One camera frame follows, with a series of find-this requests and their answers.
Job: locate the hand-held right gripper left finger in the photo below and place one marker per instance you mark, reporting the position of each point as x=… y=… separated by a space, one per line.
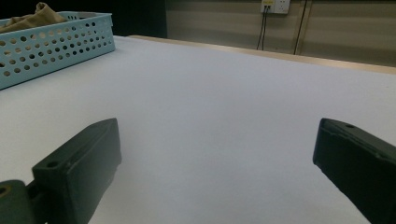
x=81 y=168

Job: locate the khaki pants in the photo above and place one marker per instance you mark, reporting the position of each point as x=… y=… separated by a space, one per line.
x=34 y=17

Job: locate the light blue perforated plastic basket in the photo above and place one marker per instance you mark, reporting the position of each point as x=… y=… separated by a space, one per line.
x=46 y=46

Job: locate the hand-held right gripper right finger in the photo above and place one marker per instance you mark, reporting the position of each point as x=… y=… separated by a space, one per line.
x=358 y=161

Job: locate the white wall socket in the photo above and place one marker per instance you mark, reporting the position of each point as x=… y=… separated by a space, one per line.
x=275 y=6

